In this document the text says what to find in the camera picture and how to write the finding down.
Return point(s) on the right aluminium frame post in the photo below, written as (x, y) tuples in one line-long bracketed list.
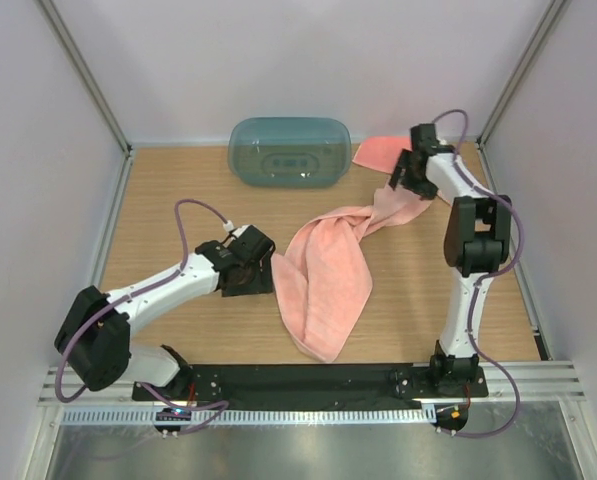
[(545, 27)]

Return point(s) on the left aluminium frame post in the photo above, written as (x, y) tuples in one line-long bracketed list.
[(67, 42)]

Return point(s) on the slotted white cable duct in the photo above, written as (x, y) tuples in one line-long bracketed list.
[(157, 416)]

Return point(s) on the long pink towel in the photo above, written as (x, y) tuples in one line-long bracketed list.
[(322, 281)]

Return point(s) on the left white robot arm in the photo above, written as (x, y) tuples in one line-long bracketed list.
[(95, 338)]

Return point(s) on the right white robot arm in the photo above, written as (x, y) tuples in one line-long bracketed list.
[(476, 245)]

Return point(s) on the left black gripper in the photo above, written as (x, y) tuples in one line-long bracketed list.
[(260, 284)]

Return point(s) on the aluminium frame post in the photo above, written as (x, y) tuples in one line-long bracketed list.
[(545, 27), (67, 42)]

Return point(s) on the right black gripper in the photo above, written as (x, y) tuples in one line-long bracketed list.
[(427, 190)]

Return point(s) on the teal translucent plastic bin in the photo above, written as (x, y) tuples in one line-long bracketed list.
[(289, 152)]

